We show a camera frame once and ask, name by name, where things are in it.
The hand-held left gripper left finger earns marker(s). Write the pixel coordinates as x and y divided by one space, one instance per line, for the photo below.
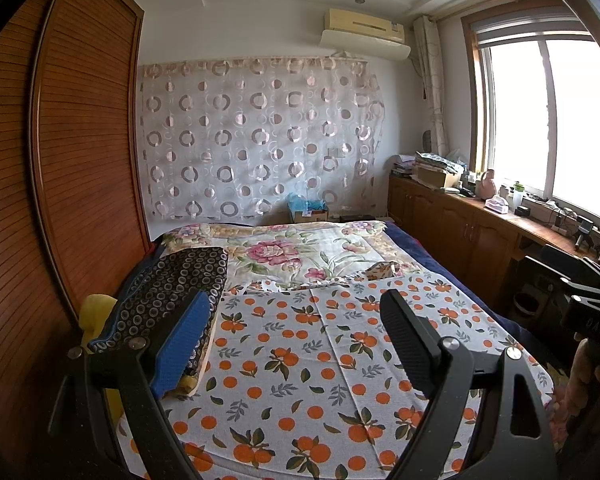
180 345

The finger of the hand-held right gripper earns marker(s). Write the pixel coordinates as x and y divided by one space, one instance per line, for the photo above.
547 280
575 265

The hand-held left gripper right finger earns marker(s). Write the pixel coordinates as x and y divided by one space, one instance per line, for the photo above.
410 340

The navy circle-print garment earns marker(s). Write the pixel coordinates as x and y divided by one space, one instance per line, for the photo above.
180 280

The person's right hand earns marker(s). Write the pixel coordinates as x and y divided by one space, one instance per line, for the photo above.
587 385

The waste bin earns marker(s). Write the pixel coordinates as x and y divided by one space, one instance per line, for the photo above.
526 305

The white box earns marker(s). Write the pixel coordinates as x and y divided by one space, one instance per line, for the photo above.
539 209

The green cap bottle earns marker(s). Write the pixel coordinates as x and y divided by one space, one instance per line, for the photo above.
518 197

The tissue box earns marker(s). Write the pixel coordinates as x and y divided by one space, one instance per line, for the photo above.
496 206

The navy bed cover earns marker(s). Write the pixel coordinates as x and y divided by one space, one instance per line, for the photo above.
420 250

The wooden cabinet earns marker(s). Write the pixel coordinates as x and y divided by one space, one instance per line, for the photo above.
455 225

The pink jug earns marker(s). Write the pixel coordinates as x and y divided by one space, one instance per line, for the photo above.
486 185

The orange fruit print bed sheet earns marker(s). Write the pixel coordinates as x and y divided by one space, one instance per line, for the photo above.
290 375

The floral quilt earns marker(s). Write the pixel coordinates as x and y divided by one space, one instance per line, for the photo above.
280 250

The brown cardboard box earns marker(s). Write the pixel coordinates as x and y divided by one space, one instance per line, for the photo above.
437 176

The window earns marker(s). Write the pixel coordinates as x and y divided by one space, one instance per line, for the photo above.
520 110

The stack of books and papers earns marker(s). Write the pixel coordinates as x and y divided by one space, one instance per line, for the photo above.
432 159

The cardboard box with blue bags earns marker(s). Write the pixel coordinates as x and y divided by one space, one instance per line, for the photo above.
307 207

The circle-print sheer curtain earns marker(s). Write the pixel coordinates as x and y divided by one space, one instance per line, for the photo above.
260 140

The wooden wardrobe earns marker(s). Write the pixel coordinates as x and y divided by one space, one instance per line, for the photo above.
80 135

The gathered patterned curtain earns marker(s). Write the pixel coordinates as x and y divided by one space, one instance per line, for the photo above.
430 75

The white air conditioner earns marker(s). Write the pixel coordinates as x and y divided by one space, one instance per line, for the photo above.
365 35

